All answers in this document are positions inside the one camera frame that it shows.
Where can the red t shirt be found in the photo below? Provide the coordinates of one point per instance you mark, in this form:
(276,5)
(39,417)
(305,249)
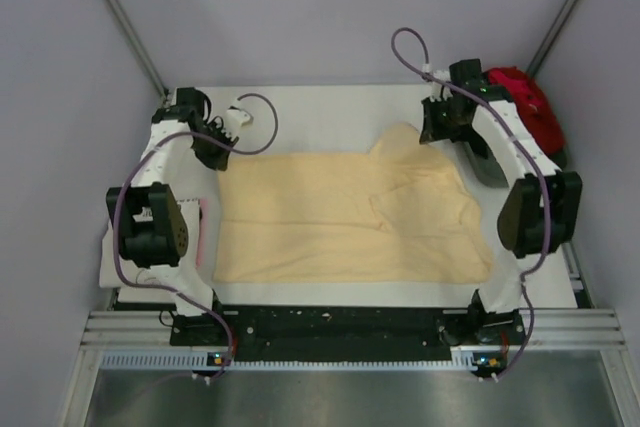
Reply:
(532,106)

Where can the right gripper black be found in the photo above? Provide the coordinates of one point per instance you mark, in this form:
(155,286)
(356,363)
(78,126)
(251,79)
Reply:
(429,132)

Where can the white printed folded shirt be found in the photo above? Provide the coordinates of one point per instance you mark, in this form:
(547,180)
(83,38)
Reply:
(191,211)

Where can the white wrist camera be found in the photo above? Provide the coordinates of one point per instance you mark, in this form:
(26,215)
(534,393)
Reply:
(438,82)
(235,119)

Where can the grey slotted cable duct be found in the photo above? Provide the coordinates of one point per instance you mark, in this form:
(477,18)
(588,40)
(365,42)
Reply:
(207,362)

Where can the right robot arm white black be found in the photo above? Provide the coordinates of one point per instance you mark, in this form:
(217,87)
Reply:
(540,210)

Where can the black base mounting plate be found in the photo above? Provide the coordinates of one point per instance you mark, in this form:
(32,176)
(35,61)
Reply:
(346,334)

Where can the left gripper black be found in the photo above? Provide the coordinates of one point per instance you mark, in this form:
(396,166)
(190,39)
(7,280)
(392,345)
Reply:
(217,161)

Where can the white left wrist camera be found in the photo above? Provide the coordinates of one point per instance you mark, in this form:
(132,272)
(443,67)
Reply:
(235,119)

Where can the grey plastic tray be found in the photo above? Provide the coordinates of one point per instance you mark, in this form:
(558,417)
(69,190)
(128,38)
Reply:
(487,170)

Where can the cream yellow t shirt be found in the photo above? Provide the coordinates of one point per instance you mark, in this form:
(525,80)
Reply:
(397,213)

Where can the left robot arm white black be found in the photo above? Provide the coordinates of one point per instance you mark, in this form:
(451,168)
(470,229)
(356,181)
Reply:
(155,223)

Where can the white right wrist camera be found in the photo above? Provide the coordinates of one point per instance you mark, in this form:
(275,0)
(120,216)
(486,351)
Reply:
(438,82)

